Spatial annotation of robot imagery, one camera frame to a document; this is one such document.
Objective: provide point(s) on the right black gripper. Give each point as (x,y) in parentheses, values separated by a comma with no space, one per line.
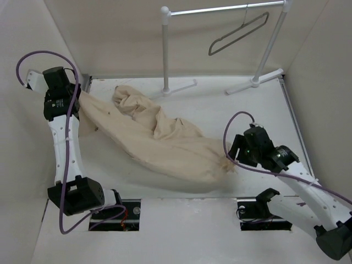
(237,143)

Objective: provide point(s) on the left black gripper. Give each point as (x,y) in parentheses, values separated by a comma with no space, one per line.
(78,91)

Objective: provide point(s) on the beige trousers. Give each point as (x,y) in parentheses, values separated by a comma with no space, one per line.
(171,146)

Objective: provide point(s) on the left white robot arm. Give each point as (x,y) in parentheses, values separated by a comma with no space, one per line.
(73,191)

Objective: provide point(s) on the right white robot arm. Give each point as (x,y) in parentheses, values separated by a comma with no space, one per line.
(322,216)

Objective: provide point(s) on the grey clothes hanger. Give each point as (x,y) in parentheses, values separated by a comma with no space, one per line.
(232,37)

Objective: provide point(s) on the white clothes rack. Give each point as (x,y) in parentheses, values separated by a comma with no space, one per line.
(258,77)

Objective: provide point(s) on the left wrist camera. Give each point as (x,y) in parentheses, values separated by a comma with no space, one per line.
(36,82)

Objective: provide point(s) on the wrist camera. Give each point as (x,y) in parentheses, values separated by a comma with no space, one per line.
(255,125)
(36,82)

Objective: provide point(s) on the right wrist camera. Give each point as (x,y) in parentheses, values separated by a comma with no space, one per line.
(255,125)

